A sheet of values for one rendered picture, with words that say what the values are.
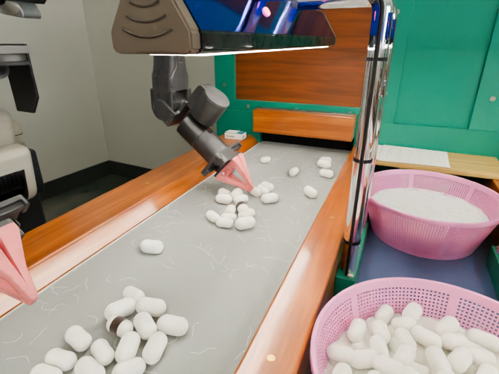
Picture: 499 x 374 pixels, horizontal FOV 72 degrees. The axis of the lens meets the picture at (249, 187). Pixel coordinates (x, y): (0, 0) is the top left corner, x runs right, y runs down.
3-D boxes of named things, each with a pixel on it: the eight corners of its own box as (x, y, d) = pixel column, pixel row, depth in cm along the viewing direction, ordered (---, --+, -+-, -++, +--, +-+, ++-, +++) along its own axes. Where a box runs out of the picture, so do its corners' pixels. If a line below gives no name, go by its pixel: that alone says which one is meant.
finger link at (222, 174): (269, 172, 75) (240, 142, 75) (257, 183, 69) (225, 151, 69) (252, 191, 79) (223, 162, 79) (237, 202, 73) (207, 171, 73)
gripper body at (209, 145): (244, 146, 76) (221, 122, 76) (223, 159, 67) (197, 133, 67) (228, 165, 79) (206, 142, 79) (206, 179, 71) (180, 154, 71)
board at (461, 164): (355, 162, 87) (355, 157, 87) (361, 147, 100) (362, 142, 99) (509, 181, 75) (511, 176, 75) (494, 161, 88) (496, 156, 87)
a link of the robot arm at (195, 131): (185, 125, 78) (168, 130, 73) (200, 102, 74) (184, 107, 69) (206, 146, 77) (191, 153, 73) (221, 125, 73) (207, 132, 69)
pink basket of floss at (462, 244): (418, 284, 57) (430, 235, 53) (333, 214, 80) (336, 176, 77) (529, 254, 65) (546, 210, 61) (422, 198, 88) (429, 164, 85)
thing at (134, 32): (111, 53, 29) (96, -47, 26) (302, 45, 82) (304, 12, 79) (191, 55, 26) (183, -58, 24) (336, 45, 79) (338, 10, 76)
